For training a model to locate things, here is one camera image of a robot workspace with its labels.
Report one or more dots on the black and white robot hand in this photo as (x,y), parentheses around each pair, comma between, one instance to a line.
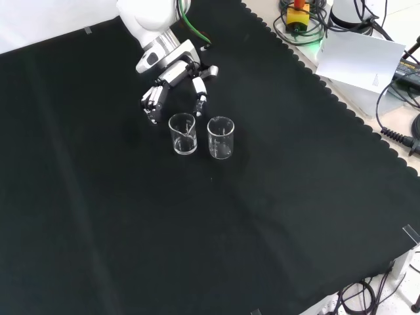
(174,70)

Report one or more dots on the clear glass beaker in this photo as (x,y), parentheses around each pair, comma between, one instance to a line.
(183,144)
(221,147)

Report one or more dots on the grey cloth clip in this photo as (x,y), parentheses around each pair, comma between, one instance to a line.
(88,30)

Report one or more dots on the yellow stop button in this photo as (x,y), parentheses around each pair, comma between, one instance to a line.
(297,16)

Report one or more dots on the black bench cloth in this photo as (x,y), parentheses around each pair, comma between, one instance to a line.
(164,229)

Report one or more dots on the white cylindrical base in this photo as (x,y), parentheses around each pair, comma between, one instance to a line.
(341,10)

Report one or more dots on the pale white board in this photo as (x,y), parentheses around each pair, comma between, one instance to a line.
(357,59)

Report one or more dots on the black power adapter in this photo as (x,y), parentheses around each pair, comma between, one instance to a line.
(408,70)

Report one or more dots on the black tripod leg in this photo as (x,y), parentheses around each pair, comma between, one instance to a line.
(412,50)

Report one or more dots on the clear plastic cloth clip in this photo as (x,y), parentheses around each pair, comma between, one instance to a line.
(411,233)
(256,312)

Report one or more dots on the white bench frame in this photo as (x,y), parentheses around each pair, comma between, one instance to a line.
(405,262)

